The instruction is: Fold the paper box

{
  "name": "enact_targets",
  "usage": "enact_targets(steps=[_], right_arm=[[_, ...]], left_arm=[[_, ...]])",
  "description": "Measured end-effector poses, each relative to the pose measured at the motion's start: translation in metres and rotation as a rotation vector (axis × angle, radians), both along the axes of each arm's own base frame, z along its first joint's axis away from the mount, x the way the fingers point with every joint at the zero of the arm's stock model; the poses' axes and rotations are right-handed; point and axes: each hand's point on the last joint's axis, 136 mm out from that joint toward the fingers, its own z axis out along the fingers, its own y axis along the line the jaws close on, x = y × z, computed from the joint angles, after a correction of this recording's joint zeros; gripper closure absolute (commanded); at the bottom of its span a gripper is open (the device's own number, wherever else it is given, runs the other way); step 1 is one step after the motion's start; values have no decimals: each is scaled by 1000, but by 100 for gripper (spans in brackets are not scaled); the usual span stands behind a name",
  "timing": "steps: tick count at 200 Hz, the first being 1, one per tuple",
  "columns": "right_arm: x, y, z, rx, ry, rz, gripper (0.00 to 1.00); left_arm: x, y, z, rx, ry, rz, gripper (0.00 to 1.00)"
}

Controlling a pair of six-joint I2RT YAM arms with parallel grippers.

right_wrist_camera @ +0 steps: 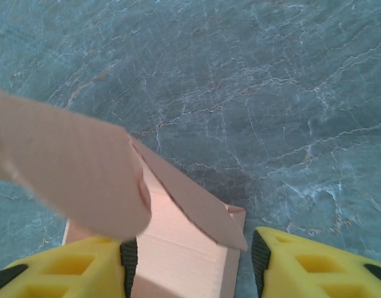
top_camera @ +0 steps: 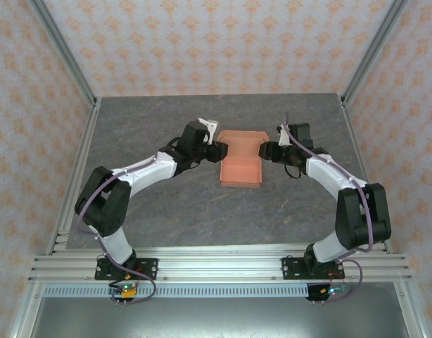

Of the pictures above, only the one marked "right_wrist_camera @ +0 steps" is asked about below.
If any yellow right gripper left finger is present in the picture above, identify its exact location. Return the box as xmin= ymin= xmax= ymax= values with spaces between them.
xmin=0 ymin=234 xmax=138 ymax=298

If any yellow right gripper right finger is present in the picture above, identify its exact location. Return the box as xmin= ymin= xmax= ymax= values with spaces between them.
xmin=251 ymin=226 xmax=381 ymax=298

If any brown cardboard paper box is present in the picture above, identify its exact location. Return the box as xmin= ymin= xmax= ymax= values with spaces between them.
xmin=0 ymin=85 xmax=249 ymax=298

